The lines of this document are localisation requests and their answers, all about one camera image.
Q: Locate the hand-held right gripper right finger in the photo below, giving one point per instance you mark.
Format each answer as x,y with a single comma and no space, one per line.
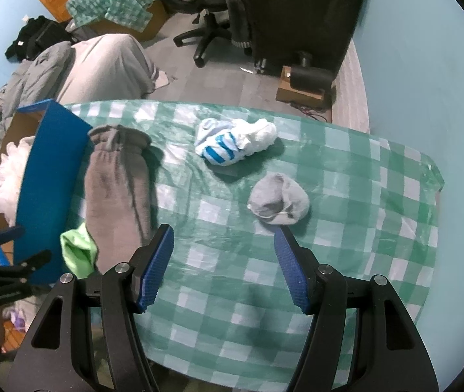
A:
293,269

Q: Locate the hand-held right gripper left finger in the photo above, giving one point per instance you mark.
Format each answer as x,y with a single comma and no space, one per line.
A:
156,269

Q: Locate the white mesh bath pouf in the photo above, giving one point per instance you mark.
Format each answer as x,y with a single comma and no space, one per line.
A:
9,179

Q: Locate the small grey sock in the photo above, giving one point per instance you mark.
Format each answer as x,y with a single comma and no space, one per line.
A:
281,196

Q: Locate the blue cardboard box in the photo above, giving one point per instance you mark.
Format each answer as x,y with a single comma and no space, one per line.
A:
52,163

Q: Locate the bright green cloth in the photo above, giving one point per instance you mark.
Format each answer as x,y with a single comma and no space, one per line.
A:
78,253

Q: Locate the green checked tablecloth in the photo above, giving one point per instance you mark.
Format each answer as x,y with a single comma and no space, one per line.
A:
358,212

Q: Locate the grey fleece sock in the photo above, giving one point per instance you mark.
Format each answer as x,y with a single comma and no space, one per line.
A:
113,192

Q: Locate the white blue striped sock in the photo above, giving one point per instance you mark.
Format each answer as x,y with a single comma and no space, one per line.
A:
232,141

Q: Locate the grey quilted jacket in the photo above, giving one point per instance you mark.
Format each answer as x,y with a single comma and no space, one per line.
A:
39,77

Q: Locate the small wooden box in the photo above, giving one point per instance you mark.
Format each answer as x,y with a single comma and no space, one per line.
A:
287,90

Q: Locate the white ribbed panel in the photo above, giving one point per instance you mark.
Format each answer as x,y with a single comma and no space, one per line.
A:
352,98

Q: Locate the beige blanket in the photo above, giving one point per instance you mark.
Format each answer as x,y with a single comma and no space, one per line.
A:
105,69

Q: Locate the black cylindrical device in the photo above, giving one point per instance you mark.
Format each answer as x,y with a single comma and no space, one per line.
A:
309,75

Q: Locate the black bag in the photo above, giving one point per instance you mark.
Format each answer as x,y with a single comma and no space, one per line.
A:
35,39

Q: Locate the large brown cardboard box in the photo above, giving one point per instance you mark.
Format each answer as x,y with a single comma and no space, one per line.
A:
150,24

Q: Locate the black office chair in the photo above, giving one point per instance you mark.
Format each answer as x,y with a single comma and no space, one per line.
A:
203,28

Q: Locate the grey garment on chair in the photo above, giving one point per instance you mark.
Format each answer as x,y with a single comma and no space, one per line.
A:
238,16

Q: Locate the black fabric wardrobe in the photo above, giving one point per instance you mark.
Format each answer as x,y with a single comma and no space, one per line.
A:
297,8

